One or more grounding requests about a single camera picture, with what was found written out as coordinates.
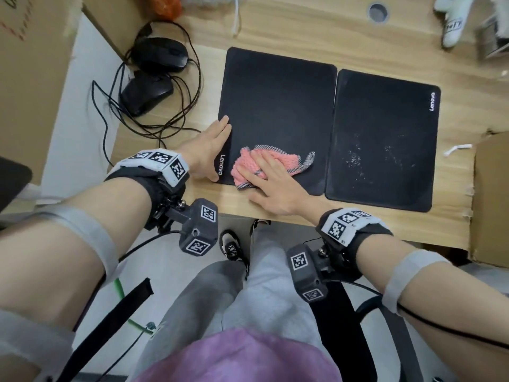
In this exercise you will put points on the person's left hand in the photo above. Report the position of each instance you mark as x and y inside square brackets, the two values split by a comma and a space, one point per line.
[206, 149]

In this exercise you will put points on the person's right hand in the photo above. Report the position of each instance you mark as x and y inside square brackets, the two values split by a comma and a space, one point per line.
[286, 194]

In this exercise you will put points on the pink cleaning cloth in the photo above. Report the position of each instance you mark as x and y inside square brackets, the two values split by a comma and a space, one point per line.
[246, 163]

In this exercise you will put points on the black mouse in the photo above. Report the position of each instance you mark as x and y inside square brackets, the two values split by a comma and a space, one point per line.
[159, 54]
[145, 93]

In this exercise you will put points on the black mouse pad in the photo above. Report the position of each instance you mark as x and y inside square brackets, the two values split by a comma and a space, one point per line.
[278, 99]
[381, 127]

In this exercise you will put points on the person's right forearm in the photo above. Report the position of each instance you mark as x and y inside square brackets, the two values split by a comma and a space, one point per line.
[389, 262]

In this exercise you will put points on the person's left forearm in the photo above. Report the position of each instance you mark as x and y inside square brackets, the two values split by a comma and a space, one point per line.
[79, 234]

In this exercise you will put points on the person's purple shirt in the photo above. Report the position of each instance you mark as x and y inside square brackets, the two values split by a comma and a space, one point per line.
[238, 358]

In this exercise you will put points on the black white sneaker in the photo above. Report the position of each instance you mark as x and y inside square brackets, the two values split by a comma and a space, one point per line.
[232, 250]

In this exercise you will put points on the white board panel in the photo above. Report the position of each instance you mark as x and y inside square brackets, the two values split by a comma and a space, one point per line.
[75, 135]

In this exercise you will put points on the orange juice bottle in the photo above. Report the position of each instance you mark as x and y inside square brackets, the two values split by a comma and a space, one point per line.
[167, 5]

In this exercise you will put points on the cardboard box with round logo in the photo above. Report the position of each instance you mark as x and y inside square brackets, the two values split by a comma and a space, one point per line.
[111, 19]

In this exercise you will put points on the small white twist tie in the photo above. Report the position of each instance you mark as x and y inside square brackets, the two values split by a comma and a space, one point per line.
[457, 149]

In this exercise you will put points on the large cardboard box red-dotted label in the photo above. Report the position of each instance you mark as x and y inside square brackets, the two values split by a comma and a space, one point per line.
[28, 95]

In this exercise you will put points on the cardboard box with dark writing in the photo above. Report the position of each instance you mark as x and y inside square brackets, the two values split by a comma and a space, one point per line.
[493, 202]

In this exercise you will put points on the white controller with label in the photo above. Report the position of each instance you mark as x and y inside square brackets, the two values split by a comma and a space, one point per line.
[453, 27]

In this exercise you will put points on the small open cardboard box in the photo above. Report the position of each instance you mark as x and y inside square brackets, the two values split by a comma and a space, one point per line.
[493, 31]

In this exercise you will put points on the black wrist camera with markers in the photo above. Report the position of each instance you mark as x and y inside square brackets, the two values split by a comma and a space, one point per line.
[199, 230]
[306, 278]

